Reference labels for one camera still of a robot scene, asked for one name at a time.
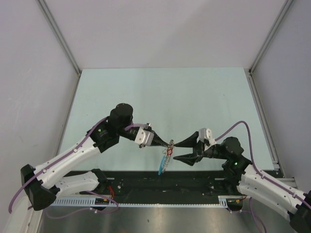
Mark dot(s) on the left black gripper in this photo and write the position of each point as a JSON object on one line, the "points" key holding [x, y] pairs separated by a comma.
{"points": [[157, 140]]}

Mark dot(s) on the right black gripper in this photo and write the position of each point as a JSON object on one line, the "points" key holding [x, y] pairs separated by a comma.
{"points": [[191, 158]]}

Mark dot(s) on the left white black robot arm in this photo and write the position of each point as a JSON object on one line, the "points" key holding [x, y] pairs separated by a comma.
{"points": [[45, 183]]}

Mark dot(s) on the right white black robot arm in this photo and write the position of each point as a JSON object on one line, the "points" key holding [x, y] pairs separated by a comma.
{"points": [[293, 204]]}

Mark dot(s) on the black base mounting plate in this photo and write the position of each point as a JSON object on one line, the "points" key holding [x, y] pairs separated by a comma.
{"points": [[172, 187]]}

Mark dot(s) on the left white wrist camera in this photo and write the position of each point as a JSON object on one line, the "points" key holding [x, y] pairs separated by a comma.
{"points": [[144, 138]]}

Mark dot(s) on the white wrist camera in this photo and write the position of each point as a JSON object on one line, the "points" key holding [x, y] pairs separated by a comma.
{"points": [[144, 138], [206, 137]]}

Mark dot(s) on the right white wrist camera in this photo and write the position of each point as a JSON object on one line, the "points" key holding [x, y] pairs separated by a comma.
{"points": [[206, 137]]}

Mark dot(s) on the white slotted cable duct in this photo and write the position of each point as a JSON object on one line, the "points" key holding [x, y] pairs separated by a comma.
{"points": [[93, 201]]}

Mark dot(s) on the left aluminium frame post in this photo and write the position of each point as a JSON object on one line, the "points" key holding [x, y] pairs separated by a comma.
{"points": [[48, 15]]}

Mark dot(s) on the aluminium frame post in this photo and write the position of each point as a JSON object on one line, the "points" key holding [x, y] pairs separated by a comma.
{"points": [[48, 15], [271, 34]]}

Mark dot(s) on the right aluminium frame post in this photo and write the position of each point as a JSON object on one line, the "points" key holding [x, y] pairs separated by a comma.
{"points": [[271, 34]]}

